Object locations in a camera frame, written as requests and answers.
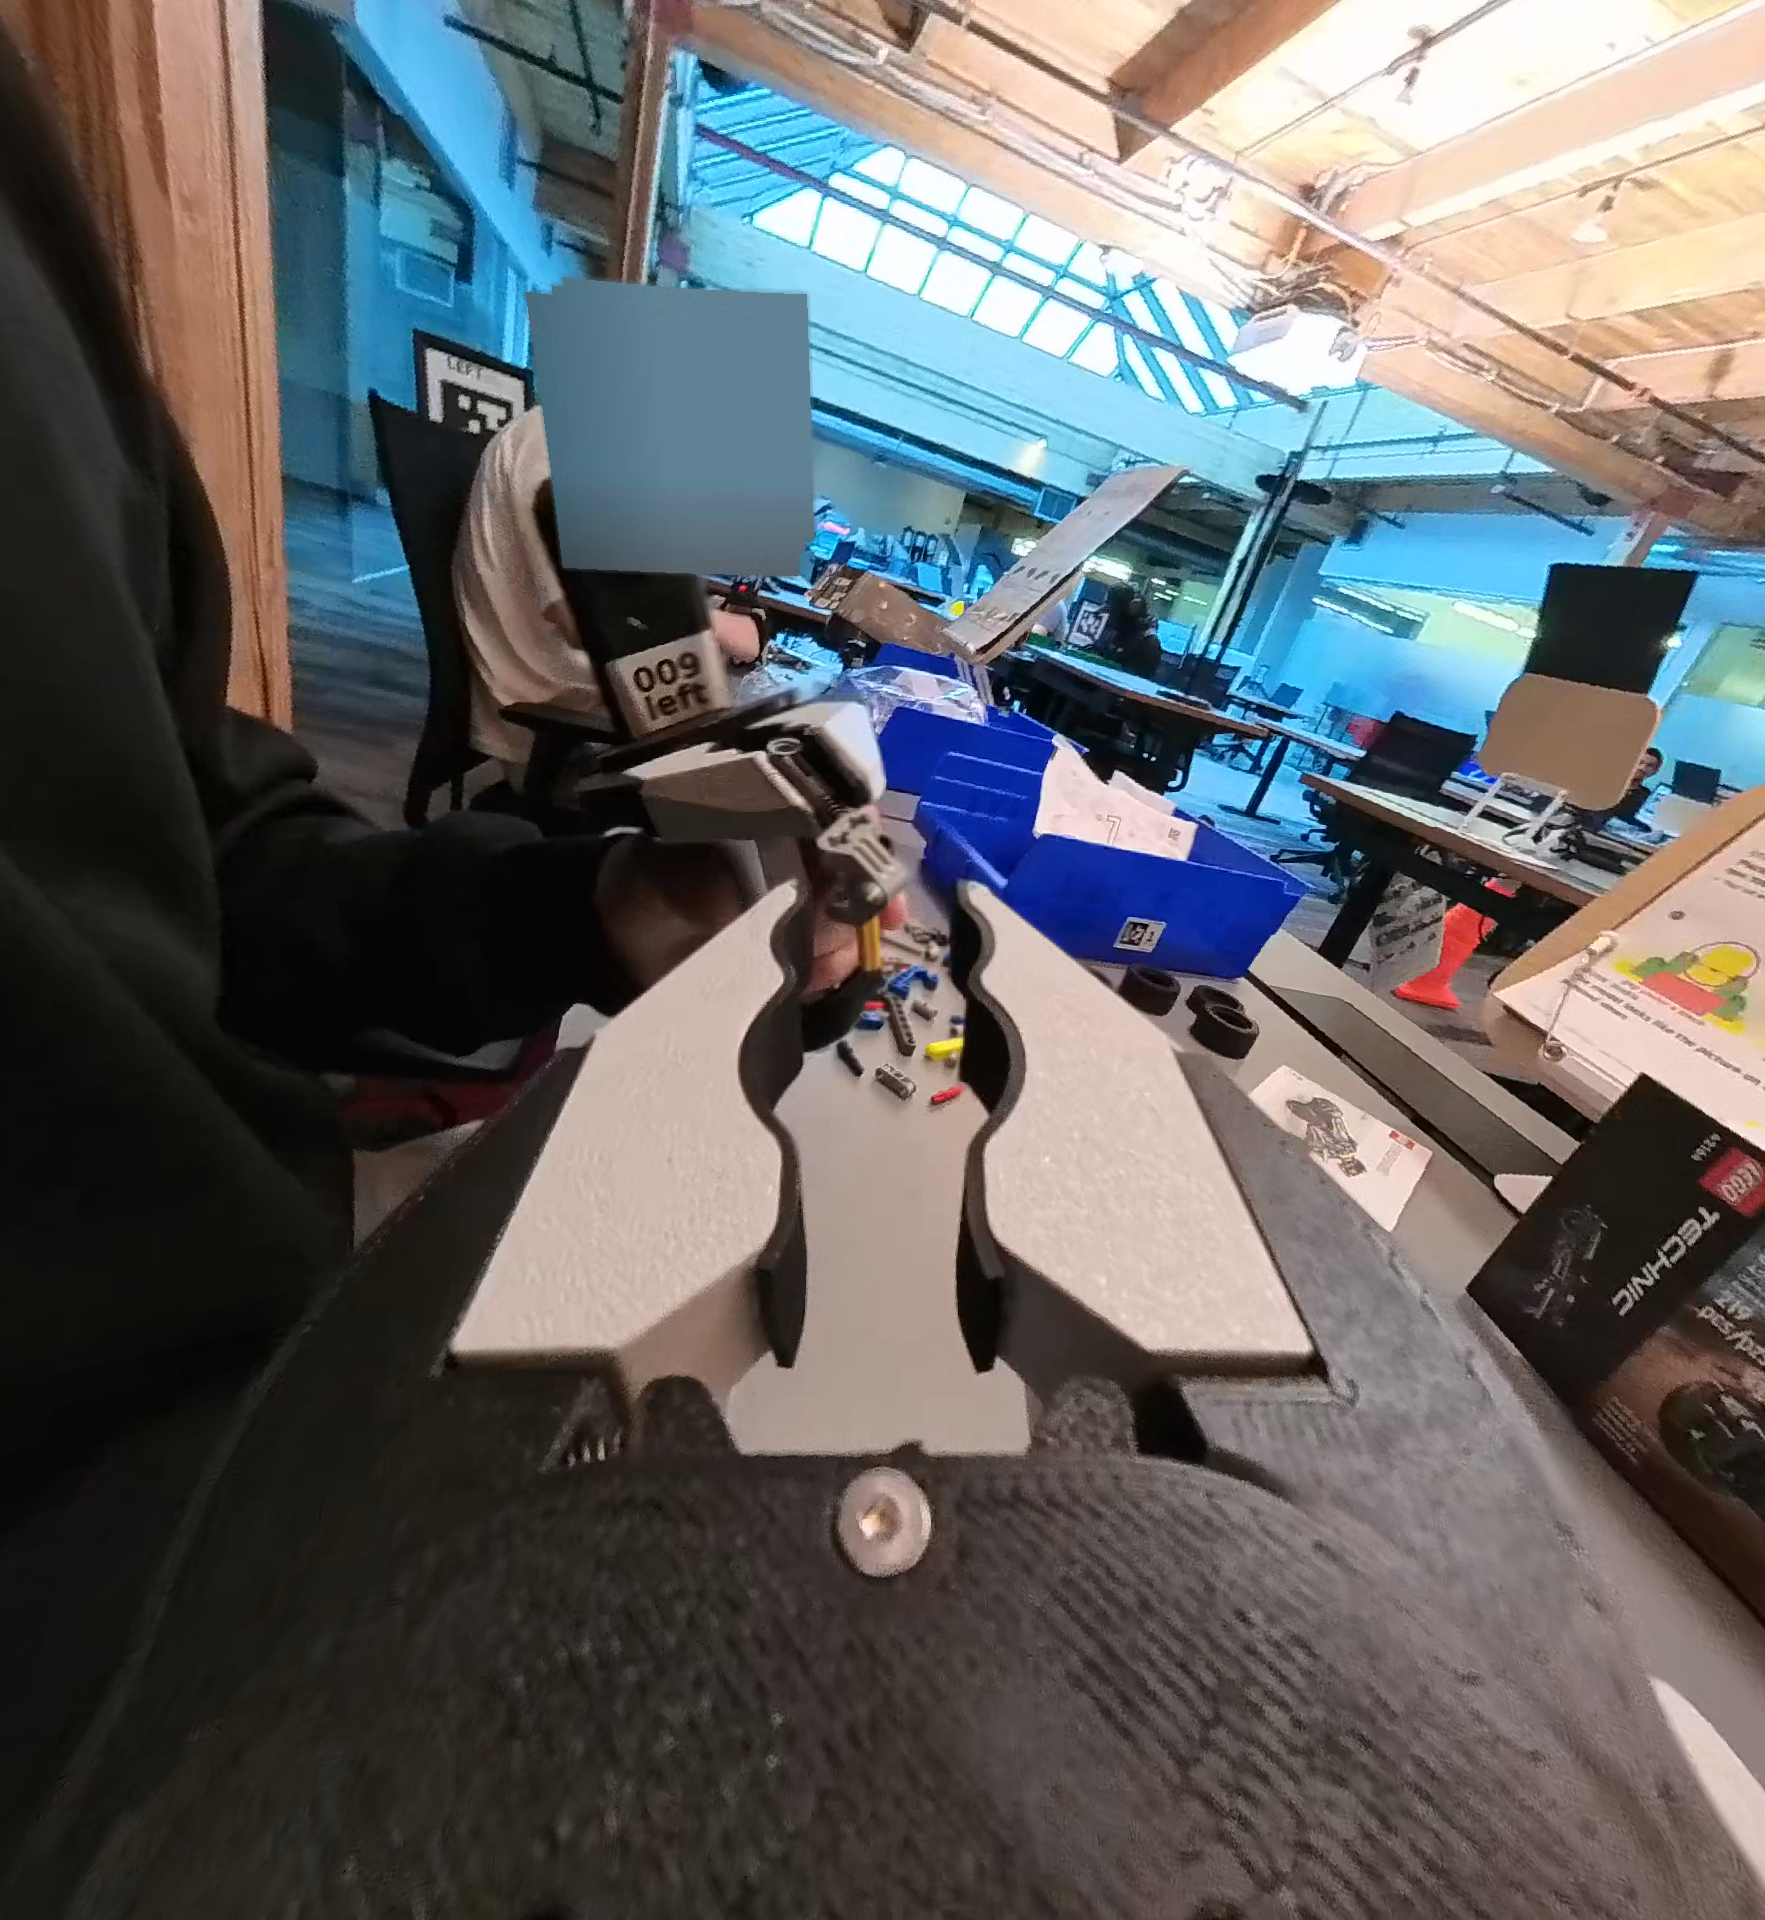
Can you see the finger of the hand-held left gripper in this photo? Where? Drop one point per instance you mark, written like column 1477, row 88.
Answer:
column 723, row 796
column 843, row 744

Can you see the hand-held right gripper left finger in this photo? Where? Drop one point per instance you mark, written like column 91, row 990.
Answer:
column 627, row 1186

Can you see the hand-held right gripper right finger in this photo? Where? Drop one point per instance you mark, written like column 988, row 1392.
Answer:
column 1137, row 1201

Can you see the grey toy shock absorber assembly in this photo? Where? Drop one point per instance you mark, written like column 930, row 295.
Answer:
column 853, row 861

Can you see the person's left forearm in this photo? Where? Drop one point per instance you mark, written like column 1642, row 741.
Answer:
column 418, row 929

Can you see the toy set box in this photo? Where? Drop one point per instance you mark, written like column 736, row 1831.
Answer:
column 1647, row 1290

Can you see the person's left hand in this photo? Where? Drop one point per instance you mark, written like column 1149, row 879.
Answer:
column 670, row 899

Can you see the plain blue bin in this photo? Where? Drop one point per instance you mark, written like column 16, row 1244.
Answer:
column 920, row 744

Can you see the clear plastic bag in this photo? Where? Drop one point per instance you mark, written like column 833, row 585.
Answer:
column 912, row 692

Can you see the black toy tyre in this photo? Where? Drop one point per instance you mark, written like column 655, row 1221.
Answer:
column 1153, row 987
column 1222, row 1019

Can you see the black office chair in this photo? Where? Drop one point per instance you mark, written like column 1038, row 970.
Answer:
column 424, row 600

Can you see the car picture leaflet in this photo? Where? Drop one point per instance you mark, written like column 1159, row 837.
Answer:
column 1362, row 1162

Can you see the pile of loose toy bricks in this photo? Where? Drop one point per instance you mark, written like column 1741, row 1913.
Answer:
column 944, row 1048

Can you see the white paper sheet in bin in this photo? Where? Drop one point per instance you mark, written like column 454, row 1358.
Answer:
column 1107, row 818

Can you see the square code tag sign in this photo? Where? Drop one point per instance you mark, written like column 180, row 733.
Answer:
column 1092, row 619

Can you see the framed code sign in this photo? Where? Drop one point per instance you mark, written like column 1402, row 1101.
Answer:
column 469, row 392

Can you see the tilted grey sign board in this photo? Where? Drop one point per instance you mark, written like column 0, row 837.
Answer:
column 1063, row 562

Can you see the blue bin with square tag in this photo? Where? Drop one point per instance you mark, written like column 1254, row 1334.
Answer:
column 1213, row 914

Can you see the long dark background desk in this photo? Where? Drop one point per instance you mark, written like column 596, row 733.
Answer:
column 1182, row 707

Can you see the orange cone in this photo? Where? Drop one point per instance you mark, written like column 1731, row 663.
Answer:
column 1443, row 966

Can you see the brown background desk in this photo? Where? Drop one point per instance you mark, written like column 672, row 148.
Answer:
column 1421, row 838

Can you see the white ceiling projector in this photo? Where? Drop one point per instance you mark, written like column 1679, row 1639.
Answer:
column 1293, row 347

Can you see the beige and black panel stand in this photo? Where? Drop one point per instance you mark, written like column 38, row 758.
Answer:
column 1571, row 737

